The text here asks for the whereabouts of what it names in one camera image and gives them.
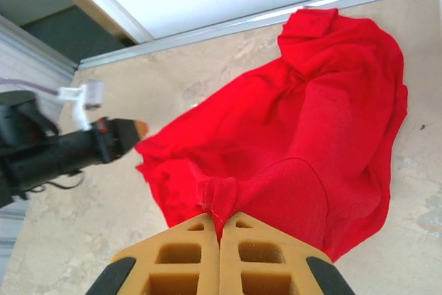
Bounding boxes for aluminium table frame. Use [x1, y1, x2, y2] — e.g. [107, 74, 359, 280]
[79, 0, 442, 70]

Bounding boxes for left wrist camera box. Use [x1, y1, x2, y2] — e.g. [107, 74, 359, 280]
[57, 80, 104, 131]

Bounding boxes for red t-shirt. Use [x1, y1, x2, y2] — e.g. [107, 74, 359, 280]
[135, 7, 409, 264]

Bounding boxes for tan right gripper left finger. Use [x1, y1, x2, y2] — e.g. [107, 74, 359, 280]
[86, 214, 220, 295]

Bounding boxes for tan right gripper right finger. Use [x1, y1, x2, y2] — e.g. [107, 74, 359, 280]
[220, 213, 356, 295]

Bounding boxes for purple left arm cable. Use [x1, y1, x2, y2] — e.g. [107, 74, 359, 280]
[0, 77, 60, 96]

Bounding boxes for door frame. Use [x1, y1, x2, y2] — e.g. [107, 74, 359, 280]
[29, 0, 160, 47]

